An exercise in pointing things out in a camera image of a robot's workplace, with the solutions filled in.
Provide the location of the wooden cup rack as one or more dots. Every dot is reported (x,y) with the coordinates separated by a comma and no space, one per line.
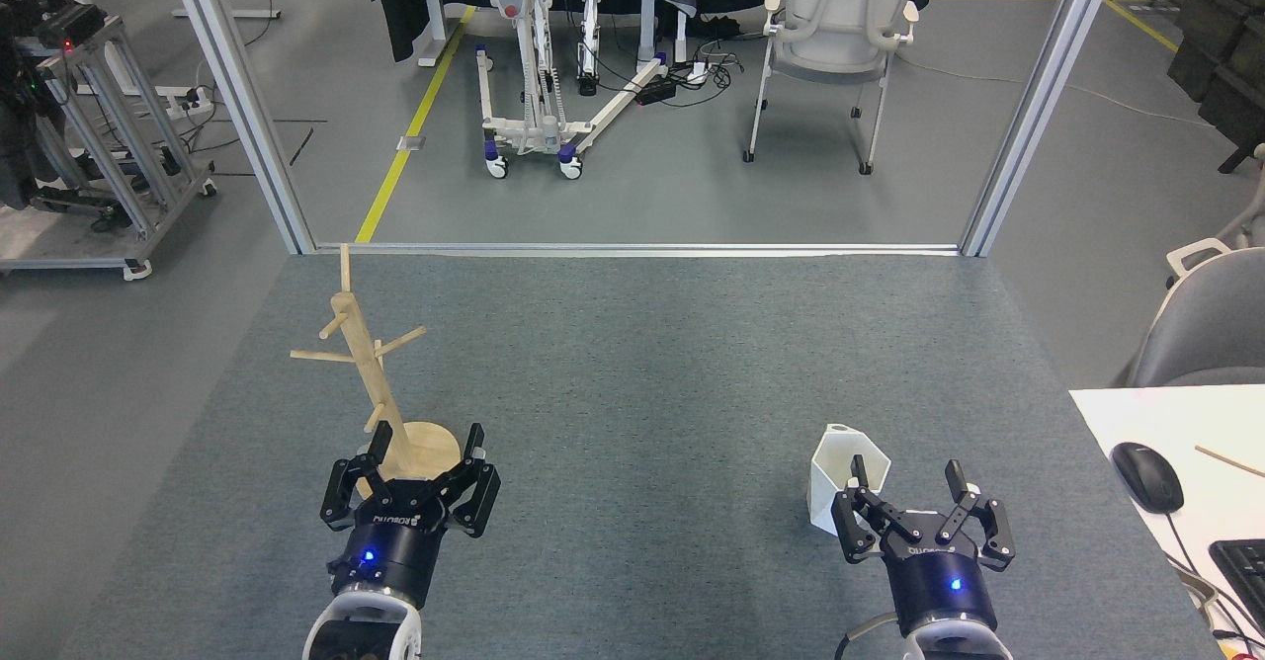
(371,364)

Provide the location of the dark stacked crates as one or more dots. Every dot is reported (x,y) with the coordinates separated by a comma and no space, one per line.
(1221,47)

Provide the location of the white desk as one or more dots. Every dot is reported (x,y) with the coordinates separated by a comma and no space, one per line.
(1137,413)

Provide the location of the aluminium frame cart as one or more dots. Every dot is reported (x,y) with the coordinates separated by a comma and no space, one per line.
(109,156)

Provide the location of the black keyboard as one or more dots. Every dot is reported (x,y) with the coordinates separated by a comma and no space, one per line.
(1245,576)

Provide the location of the grey office chair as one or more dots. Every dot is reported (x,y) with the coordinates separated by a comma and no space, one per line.
(1216,324)

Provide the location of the silver frame post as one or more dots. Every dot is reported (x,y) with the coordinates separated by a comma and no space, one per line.
(237,97)
(1043,97)

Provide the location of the thin wooden stick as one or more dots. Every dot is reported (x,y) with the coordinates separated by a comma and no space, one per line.
(1230,460)

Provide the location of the white faceted cup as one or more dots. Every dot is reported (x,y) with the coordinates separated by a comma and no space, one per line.
(830,477)

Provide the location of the silver frame crossbar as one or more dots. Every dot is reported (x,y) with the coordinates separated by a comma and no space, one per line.
(642,248)

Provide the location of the black power strip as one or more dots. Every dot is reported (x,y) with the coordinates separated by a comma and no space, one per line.
(655,92)

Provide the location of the black computer mouse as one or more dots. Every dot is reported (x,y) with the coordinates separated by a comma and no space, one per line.
(1146,477)

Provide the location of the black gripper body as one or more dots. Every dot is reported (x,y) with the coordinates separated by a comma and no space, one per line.
(939,581)
(400,541)

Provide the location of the white chair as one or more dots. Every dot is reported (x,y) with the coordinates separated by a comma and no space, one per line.
(840,8)

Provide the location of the metal floor plate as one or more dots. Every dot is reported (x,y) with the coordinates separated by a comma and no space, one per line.
(411,143)

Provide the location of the white power strip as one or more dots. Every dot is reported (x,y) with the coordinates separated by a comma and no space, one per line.
(188,100)

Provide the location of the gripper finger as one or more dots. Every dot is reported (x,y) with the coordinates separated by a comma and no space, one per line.
(993,536)
(338,497)
(477,502)
(855,532)

